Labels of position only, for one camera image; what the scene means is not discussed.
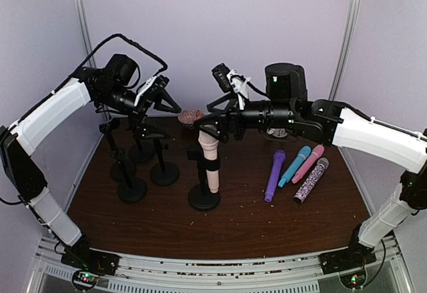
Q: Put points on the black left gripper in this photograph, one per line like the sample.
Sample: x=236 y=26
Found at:
x=138 y=115

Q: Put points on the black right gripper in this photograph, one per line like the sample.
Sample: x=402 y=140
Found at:
x=231 y=111

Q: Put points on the cream white microphone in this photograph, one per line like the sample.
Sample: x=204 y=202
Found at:
x=209 y=146

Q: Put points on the black clamp microphone stand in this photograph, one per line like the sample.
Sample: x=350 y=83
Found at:
x=141 y=151

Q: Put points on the black stand of purple microphone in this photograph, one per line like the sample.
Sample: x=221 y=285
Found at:
x=163 y=173

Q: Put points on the black stand of glitter microphone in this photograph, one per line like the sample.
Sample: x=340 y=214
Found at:
x=107 y=130

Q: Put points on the black stand of blue microphone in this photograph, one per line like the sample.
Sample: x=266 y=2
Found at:
x=132 y=188

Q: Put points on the black stand of cream microphone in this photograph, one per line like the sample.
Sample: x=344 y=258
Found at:
x=200 y=197

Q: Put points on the blue microphone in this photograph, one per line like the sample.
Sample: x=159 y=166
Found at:
x=302 y=155

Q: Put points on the pink microphone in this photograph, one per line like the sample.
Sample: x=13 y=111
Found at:
x=315 y=154

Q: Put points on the glitter purple silver microphone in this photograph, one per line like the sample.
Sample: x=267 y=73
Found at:
x=311 y=181

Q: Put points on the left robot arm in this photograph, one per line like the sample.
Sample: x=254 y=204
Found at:
x=109 y=86

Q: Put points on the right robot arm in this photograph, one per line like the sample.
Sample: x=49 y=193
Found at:
x=286 y=106

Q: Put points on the red patterned ceramic bowl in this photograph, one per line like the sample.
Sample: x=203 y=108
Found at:
x=189 y=116

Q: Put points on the white floral mug yellow inside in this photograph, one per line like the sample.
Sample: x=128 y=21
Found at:
x=277 y=132

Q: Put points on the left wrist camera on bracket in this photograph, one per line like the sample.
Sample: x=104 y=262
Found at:
x=148 y=90

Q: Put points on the aluminium left rear frame post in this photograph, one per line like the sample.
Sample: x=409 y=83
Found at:
x=84 y=29

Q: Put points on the aluminium frame post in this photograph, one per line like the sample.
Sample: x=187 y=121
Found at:
x=84 y=29
x=349 y=29

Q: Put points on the aluminium right rear frame post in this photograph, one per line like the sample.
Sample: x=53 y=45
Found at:
x=349 y=29

